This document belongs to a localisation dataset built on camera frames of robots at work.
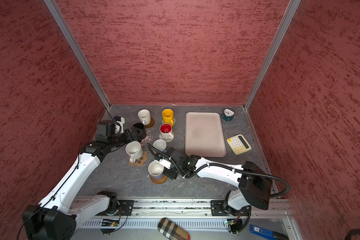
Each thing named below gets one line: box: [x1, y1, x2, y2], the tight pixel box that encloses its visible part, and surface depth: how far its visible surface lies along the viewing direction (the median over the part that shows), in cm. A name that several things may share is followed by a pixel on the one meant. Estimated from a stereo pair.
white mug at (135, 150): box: [125, 140, 144, 164], surface depth 87 cm
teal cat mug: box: [221, 108, 235, 122], surface depth 112 cm
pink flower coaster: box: [140, 128, 153, 147], surface depth 102 cm
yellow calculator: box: [226, 134, 252, 155], surface depth 99 cm
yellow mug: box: [162, 108, 175, 127], surface depth 105 cm
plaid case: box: [157, 217, 191, 240], surface depth 67 cm
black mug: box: [132, 122, 145, 130], surface depth 99 cm
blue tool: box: [249, 224, 289, 240], surface depth 67 cm
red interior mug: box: [159, 123, 174, 140], surface depth 99 cm
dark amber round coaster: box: [144, 116, 155, 128], surface depth 109 cm
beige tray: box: [185, 112, 227, 158], surface depth 106 cm
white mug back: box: [148, 160, 165, 180], surface depth 82 cm
